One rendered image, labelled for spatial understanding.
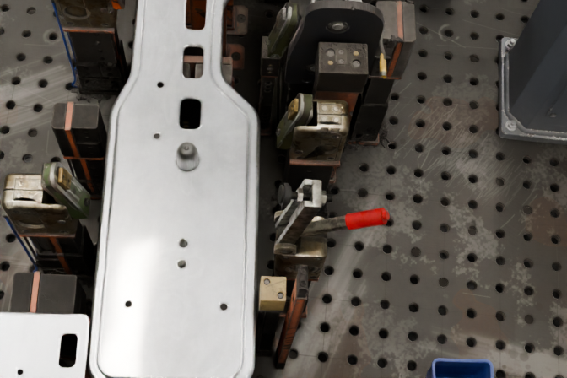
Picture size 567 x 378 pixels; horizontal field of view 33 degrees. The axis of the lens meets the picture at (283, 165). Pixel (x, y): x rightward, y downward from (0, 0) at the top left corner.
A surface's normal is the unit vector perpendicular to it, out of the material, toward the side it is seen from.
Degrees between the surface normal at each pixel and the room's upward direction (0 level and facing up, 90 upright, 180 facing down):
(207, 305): 0
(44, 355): 0
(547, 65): 90
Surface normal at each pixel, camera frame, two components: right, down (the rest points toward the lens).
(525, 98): -0.77, 0.58
